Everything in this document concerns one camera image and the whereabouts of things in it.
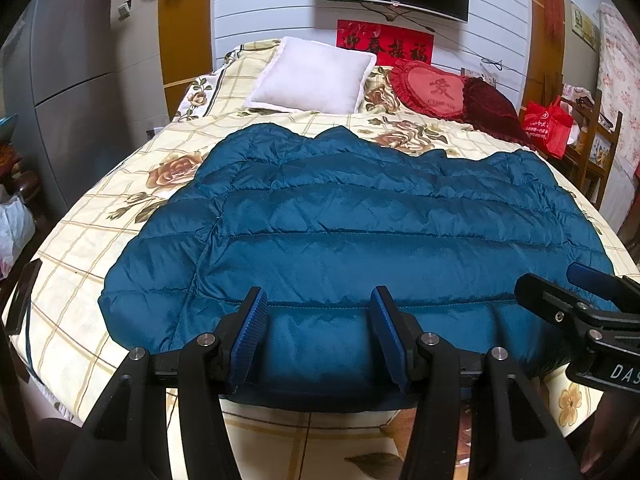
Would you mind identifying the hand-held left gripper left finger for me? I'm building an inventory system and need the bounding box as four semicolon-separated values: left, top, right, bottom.
60;286;271;480

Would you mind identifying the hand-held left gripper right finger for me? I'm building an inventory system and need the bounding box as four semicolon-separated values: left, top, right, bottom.
370;285;571;480

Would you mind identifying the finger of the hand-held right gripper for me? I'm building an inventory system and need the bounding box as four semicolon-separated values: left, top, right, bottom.
514;272;626;356
566;261;640;313

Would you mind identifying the blue down jacket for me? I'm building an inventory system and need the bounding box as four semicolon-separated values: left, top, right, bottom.
97;124;618;411

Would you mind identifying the person's right hand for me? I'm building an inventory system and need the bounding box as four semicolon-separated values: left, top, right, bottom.
580;390;640;476

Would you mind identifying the wooden chair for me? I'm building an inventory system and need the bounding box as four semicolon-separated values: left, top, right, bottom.
542;72;625;211

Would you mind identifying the red shopping bag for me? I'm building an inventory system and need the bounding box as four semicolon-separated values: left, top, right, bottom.
521;96;575;158

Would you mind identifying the bed with floral quilt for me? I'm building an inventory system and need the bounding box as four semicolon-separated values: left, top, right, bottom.
0;37;640;480

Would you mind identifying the dark red velvet pillow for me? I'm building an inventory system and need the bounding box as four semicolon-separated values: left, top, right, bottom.
460;77;538;153

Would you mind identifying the floral curtain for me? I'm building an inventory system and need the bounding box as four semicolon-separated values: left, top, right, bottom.
597;2;640;181

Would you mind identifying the red heart-shaped pillow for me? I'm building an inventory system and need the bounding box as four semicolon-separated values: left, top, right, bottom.
387;59;471;122

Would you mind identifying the white plastic bag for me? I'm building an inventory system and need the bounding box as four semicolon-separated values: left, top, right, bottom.
0;195;37;281

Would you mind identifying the white pillow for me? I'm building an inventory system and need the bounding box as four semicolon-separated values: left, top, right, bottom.
242;36;378;115

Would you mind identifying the red knot hanging decoration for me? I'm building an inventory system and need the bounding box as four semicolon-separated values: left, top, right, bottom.
537;0;566;48

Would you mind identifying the grey refrigerator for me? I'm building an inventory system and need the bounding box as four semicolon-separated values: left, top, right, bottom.
0;0;163;216

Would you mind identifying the black cable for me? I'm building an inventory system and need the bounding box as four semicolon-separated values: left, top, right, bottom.
360;0;531;78

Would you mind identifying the framed wall picture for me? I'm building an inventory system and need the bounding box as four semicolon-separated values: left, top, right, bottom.
570;1;600;52

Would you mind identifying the red wall banner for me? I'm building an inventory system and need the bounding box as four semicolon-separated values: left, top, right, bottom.
336;19;435;67

